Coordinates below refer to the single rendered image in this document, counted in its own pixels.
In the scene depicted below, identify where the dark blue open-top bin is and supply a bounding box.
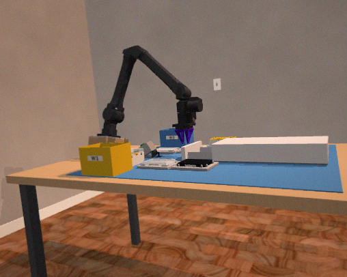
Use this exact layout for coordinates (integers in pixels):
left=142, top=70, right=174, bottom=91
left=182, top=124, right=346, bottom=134
left=159, top=128, right=194, bottom=148

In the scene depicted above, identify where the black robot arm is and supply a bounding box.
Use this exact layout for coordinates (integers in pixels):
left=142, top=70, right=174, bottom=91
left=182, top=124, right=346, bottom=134
left=97, top=46, right=203, bottom=138

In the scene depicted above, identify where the blue bench mat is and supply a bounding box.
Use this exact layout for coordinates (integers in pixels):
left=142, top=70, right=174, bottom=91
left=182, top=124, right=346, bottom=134
left=67, top=145, right=343, bottom=193

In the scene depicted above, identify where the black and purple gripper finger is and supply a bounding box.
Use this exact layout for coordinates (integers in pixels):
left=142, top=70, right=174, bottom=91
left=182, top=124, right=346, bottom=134
left=175, top=129, right=184, bottom=143
left=184, top=128, right=194, bottom=143

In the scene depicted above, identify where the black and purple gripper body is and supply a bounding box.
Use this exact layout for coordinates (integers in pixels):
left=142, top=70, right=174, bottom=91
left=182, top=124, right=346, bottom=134
left=172, top=112, right=196, bottom=130

